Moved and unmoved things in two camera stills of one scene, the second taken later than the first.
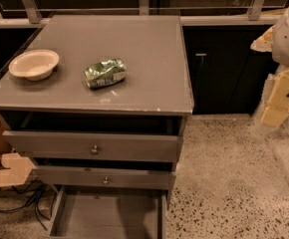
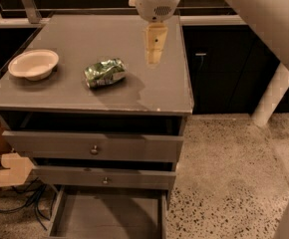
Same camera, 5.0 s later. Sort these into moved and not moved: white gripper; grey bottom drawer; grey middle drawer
Moved: white gripper
Not moved: grey middle drawer; grey bottom drawer
